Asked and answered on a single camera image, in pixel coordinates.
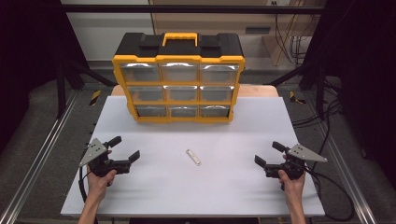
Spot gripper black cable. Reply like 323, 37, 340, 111
78, 165, 92, 203
305, 167, 356, 222

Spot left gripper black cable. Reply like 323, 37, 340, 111
78, 165, 92, 203

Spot yellow black organizer cabinet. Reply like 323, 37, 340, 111
111, 32, 247, 124

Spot yellow black hazard tape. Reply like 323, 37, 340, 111
289, 91, 308, 105
89, 90, 103, 107

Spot black metal stand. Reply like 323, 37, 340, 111
266, 59, 332, 117
55, 55, 118, 119

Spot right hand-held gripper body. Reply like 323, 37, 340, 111
263, 143, 329, 181

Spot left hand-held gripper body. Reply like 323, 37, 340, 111
78, 137, 132, 178

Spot person's left hand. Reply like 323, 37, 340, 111
86, 169, 119, 203

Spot black floor cables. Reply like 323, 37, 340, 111
290, 78, 344, 129

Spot person's right hand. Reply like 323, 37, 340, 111
277, 169, 307, 203

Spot small white tube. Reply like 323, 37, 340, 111
185, 148, 203, 167

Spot black curtain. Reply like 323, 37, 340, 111
0, 0, 92, 153
306, 0, 396, 185

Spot aluminium floor rail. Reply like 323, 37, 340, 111
306, 92, 379, 224
0, 90, 80, 224

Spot grid of clear drawers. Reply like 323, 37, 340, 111
120, 62, 240, 119

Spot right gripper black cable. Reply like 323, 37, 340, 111
305, 167, 356, 222

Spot clear plastic drawer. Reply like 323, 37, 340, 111
127, 85, 164, 103

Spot hanging black cable bundle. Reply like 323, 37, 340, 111
273, 12, 314, 67

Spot black metal crossbar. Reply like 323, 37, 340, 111
60, 4, 327, 15

